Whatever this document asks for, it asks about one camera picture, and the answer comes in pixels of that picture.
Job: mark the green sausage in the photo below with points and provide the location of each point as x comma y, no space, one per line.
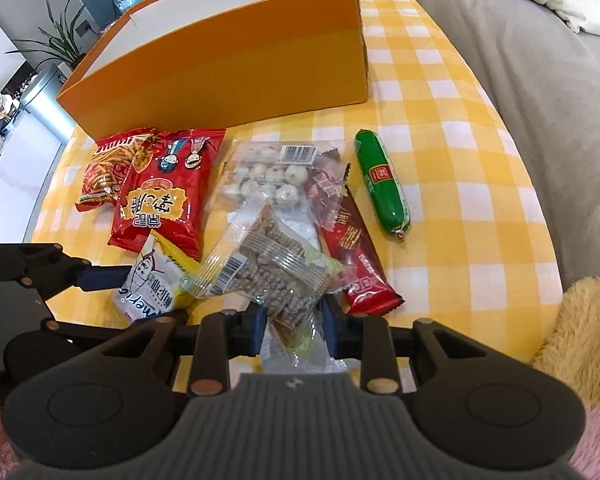
382,184

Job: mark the white yellow snack packet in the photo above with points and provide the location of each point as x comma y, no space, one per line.
158,281

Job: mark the yellow checkered tablecloth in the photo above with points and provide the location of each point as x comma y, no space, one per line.
477,256

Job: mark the clear bag of white balls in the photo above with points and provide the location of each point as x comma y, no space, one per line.
303,181

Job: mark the silver trash can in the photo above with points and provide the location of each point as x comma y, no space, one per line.
40,100

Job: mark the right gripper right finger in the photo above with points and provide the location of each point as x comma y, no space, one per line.
370,340

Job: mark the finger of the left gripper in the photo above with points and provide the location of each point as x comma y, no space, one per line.
47,269

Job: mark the red cartoon snack bag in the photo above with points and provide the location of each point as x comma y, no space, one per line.
165,190

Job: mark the Mimi stick snack bag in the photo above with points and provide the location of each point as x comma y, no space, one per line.
108,167

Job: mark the dark red chocolate wafer bar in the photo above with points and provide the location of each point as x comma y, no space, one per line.
346,237

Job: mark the orange cardboard box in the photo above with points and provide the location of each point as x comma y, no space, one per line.
178,64

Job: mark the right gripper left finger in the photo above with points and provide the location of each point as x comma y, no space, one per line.
217,339

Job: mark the green potted plant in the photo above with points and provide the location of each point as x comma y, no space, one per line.
58,44

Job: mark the grey sofa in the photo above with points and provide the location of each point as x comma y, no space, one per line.
544,80

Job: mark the yellow plush toy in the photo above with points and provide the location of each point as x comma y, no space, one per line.
572,351

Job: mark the clear bag of brown nuts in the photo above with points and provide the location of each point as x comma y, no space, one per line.
262,259

